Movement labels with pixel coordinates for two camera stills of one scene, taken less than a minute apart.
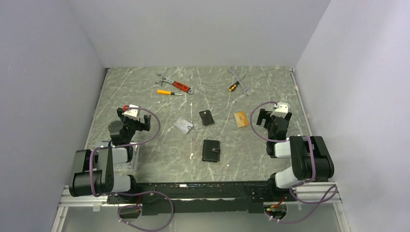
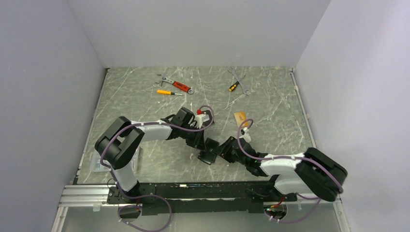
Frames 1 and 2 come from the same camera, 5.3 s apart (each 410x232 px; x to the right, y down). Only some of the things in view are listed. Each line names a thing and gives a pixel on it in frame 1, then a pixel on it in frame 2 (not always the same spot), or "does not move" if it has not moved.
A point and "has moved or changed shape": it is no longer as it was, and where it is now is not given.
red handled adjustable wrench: x=175 y=83 does not move
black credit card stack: x=206 y=117 does not move
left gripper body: x=131 y=125 to x=192 y=137
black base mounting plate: x=205 y=198 does not move
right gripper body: x=268 y=123 to x=228 y=153
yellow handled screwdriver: x=168 y=92 does not move
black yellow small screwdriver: x=232 y=87 does not move
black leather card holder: x=211 y=150 has moved or changed shape
